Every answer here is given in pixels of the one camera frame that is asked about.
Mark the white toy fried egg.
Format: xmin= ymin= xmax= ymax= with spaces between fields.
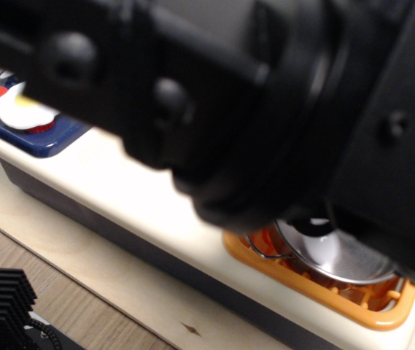
xmin=0 ymin=82 xmax=60 ymax=131

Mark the cream toy sink unit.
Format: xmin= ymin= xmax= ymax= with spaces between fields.
xmin=0 ymin=128 xmax=415 ymax=349

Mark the steel pan with handles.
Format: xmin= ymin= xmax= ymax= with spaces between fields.
xmin=244 ymin=218 xmax=397 ymax=285

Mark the orange dish drainer basket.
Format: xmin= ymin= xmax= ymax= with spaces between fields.
xmin=222 ymin=226 xmax=415 ymax=331

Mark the black metal base plate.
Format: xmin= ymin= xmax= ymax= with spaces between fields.
xmin=26 ymin=325 xmax=84 ymax=350

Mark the black braided cable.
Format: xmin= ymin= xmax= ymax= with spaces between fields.
xmin=28 ymin=316 xmax=62 ymax=350

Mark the navy blue toy stove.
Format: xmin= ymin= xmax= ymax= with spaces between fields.
xmin=0 ymin=71 xmax=90 ymax=158

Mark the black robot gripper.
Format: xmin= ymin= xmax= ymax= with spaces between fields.
xmin=0 ymin=1 xmax=415 ymax=281

